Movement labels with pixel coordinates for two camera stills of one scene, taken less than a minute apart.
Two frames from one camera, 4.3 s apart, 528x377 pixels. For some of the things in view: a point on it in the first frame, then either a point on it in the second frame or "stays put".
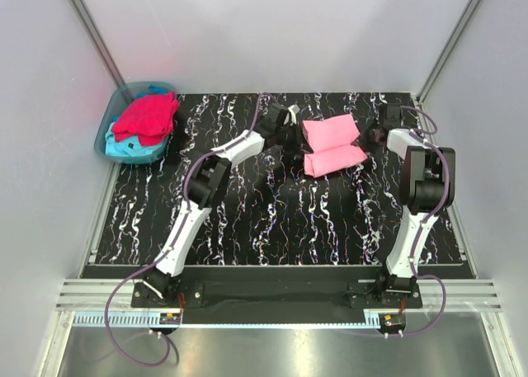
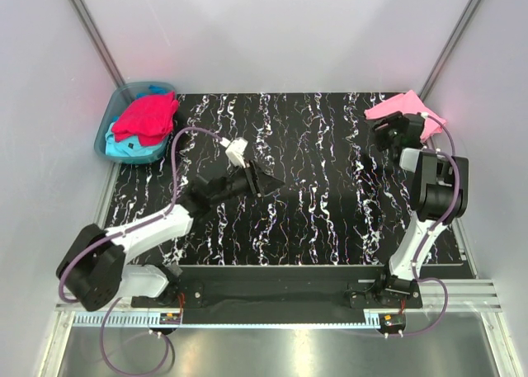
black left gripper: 299,146 to 259,183
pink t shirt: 330,143 to 409,103
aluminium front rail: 462,295 stays put
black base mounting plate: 280,295 stays put
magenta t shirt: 149,118 stays put
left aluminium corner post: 110,65 stays put
